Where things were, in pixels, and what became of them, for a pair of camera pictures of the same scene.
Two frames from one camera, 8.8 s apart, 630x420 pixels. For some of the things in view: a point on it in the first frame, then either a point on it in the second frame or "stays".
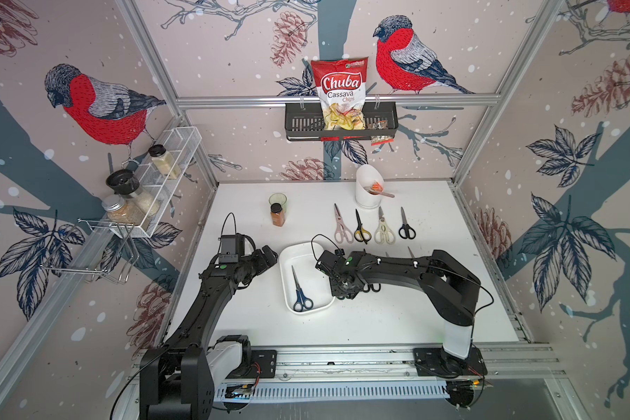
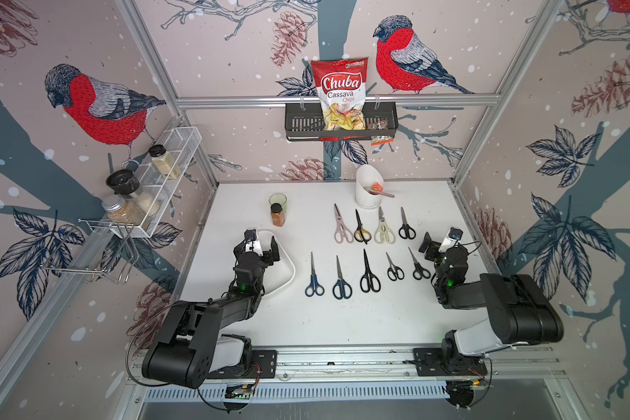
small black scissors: (406, 231) stays
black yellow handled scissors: (361, 234) stays
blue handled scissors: (302, 301) -> (314, 287)
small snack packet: (382, 139) stays
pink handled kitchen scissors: (342, 233) stays
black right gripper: (353, 292) -> (425, 243)
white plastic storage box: (312, 283) -> (282, 273)
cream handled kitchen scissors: (383, 233) stays
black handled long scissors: (371, 286) stays
